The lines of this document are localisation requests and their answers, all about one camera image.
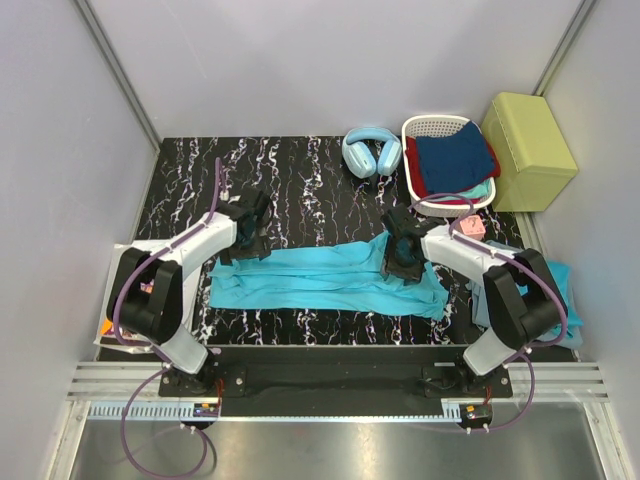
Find turquoise t-shirt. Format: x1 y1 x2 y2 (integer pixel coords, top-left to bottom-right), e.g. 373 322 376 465
209 233 449 320

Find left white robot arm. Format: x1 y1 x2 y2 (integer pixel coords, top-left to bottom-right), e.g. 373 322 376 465
105 187 273 396

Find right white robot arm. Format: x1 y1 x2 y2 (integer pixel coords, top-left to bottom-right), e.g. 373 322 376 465
382 204 568 397

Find pile of teal t-shirts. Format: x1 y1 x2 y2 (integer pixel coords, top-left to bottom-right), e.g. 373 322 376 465
467 260 583 350

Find pink cube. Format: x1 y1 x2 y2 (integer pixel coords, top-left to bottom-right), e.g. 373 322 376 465
457 215 486 241

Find red folded t-shirt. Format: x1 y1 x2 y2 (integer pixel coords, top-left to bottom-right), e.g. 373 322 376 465
405 137 501 198

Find navy blue folded t-shirt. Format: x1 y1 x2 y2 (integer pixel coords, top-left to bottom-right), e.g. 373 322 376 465
415 121 499 194

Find teal folded t-shirt in basket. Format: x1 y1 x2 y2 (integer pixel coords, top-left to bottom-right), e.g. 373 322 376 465
437 179 491 205

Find light blue headphones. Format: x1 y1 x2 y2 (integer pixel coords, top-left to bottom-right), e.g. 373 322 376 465
341 127 403 179

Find white plastic laundry basket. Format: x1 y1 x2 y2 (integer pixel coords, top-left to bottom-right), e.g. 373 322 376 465
401 114 482 218

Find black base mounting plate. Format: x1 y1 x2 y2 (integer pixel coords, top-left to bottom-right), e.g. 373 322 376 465
159 346 513 420

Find white paper sheets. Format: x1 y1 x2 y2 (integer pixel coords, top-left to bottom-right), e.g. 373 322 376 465
93 239 204 355

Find yellow-green storage box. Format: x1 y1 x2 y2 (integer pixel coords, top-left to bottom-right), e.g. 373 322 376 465
481 92 578 212

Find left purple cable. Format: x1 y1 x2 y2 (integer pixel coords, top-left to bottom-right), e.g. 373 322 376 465
112 158 231 474

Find aluminium rail frame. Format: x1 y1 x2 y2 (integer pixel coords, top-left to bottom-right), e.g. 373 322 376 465
45 360 635 479

